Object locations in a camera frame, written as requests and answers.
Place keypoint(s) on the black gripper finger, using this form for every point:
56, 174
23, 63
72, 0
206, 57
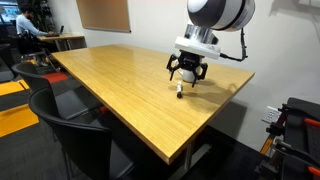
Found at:
204, 67
172, 68

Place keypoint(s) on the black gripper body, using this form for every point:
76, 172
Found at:
189, 61

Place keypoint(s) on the white marker with dark cap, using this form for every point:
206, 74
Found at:
179, 89

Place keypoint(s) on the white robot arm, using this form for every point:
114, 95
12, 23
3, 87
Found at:
205, 17

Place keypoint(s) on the white ceramic mug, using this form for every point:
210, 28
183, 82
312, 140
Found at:
187, 75

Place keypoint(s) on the wooden table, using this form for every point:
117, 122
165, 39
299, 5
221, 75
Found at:
135, 85

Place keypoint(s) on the cork pin board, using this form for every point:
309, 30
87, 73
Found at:
109, 15

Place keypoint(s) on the far black chair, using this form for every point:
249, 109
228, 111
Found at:
71, 103

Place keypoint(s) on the black chair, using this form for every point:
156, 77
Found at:
71, 103
89, 147

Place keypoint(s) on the small wooden desk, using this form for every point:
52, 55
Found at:
66, 37

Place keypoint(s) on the near black chair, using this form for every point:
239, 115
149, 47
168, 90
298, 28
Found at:
89, 147

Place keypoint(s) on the black robot mounting stand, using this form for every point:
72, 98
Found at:
295, 139

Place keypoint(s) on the seated person in blue shirt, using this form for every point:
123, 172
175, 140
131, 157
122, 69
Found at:
24, 24

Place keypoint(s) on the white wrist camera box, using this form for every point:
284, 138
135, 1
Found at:
195, 47

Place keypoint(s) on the white wall power outlet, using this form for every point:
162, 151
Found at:
271, 115

